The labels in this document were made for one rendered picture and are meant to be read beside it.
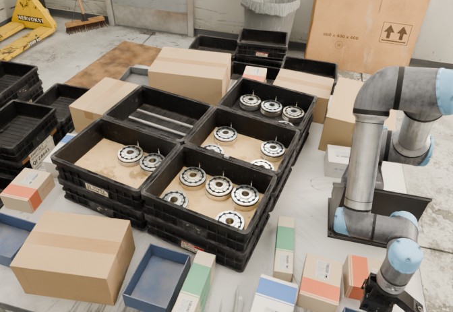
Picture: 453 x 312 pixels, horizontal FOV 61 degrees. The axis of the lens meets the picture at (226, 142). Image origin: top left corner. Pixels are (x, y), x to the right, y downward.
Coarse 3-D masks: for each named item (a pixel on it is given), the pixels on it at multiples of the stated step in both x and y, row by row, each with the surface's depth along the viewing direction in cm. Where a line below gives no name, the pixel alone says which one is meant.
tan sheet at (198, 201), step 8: (184, 168) 154; (176, 176) 150; (208, 176) 151; (176, 184) 147; (184, 192) 144; (192, 192) 144; (200, 192) 144; (192, 200) 141; (200, 200) 141; (208, 200) 141; (224, 200) 141; (192, 208) 138; (200, 208) 138; (208, 208) 138; (216, 208) 138; (224, 208) 138; (232, 208) 138; (256, 208) 139; (248, 216) 136
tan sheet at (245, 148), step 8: (216, 128) 175; (208, 136) 170; (240, 136) 171; (216, 144) 166; (240, 144) 167; (248, 144) 167; (256, 144) 167; (224, 152) 162; (232, 152) 162; (240, 152) 163; (248, 152) 163; (256, 152) 163; (248, 160) 159; (280, 160) 160
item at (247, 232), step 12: (216, 156) 145; (252, 168) 140; (144, 192) 129; (156, 204) 128; (168, 204) 126; (264, 204) 129; (192, 216) 124; (204, 216) 122; (252, 216) 123; (228, 228) 119; (252, 228) 121
